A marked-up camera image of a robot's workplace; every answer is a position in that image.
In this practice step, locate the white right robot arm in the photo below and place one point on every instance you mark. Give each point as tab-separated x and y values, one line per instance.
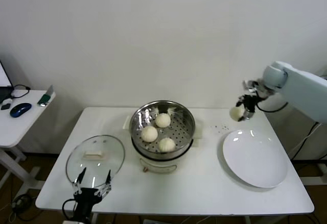
301	88

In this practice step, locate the green and silver tool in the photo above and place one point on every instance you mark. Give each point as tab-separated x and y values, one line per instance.
45	98

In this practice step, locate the scattered dark crumbs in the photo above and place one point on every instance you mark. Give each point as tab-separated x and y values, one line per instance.
219	128

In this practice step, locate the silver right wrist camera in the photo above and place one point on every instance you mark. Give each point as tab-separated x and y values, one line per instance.
251	85

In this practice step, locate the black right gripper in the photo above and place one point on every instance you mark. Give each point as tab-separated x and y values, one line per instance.
251	102

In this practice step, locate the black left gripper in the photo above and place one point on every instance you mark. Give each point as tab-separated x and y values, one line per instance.
85	201

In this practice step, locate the white steamed baozi bun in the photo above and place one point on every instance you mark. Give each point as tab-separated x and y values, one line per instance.
236	113
149	134
163	120
166	145

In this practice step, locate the white round plate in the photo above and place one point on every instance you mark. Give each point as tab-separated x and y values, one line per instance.
255	157

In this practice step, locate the blue black computer mouse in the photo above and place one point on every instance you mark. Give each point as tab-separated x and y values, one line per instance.
20	109

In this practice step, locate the white electric cooking pot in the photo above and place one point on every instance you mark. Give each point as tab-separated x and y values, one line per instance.
158	166

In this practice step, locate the small black flat object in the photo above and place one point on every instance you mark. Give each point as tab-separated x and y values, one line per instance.
5	106

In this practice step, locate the black laptop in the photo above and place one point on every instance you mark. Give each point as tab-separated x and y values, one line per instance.
3	94

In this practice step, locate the white side table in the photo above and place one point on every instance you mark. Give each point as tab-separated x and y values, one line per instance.
23	129

